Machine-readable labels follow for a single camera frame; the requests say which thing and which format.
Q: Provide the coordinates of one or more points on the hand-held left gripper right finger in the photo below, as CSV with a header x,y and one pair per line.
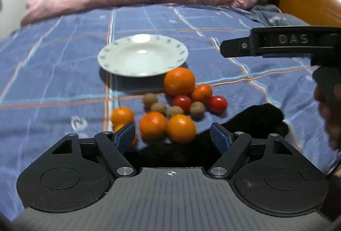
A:
x,y
219,136

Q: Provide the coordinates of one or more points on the large orange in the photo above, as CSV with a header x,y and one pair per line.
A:
x,y
179,81

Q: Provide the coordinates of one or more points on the small brown round fruit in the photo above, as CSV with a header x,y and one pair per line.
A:
x,y
197,110
158,108
150,100
175,110

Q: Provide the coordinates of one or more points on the white floral-rim plate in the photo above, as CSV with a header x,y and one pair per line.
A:
x,y
142,55

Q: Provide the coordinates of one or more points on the person's right hand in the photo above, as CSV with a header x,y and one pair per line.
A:
x,y
329,116

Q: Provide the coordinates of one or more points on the small mandarin orange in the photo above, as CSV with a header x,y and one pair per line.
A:
x,y
122,115
134,141
153,126
202,93
181,128

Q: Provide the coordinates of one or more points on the crumpled blue-grey blanket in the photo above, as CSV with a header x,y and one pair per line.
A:
x,y
274,16

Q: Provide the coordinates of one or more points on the blue plaid bed sheet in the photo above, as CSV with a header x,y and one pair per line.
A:
x,y
61,68

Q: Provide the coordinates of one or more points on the red tomato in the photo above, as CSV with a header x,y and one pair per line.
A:
x,y
182,102
218,104

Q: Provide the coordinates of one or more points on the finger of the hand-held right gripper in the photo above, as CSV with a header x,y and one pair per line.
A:
x,y
235,46

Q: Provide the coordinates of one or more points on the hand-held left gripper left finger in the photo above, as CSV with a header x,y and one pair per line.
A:
x,y
125,136

